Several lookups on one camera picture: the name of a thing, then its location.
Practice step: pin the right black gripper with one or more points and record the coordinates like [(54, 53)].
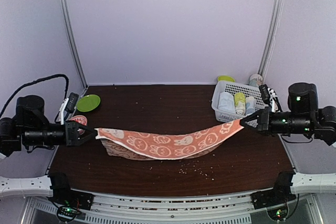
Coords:
[(264, 121)]

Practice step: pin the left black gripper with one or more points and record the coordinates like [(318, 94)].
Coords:
[(70, 131)]

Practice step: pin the blue polka dot towel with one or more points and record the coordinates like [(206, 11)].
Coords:
[(250, 104)]

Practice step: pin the orange patterned towel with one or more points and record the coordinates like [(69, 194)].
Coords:
[(139, 146)]

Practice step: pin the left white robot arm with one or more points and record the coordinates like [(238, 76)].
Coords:
[(25, 187)]

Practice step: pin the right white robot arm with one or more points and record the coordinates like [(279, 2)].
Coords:
[(316, 183)]

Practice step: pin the orange patterned bowl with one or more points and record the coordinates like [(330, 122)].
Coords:
[(82, 120)]

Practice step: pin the green rolled towel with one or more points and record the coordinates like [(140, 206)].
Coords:
[(240, 103)]

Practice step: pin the green plate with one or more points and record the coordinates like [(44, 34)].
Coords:
[(88, 103)]

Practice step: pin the white plastic basket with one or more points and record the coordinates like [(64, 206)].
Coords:
[(232, 88)]

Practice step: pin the white rolled towel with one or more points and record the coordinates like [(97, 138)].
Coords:
[(226, 102)]

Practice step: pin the patterned paper cup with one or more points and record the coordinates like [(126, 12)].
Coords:
[(256, 80)]

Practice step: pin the small green bowl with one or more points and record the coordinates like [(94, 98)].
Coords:
[(225, 78)]

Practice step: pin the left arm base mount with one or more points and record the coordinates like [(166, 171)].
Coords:
[(68, 202)]

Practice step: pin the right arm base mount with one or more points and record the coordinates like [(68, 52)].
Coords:
[(279, 201)]

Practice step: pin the front metal rail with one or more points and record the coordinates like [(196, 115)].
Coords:
[(228, 208)]

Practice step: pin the right aluminium frame post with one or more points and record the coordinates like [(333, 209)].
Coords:
[(271, 37)]

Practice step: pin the aluminium frame post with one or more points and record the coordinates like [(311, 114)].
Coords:
[(271, 37), (72, 43)]

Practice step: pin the left aluminium frame post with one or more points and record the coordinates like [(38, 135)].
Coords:
[(72, 43)]

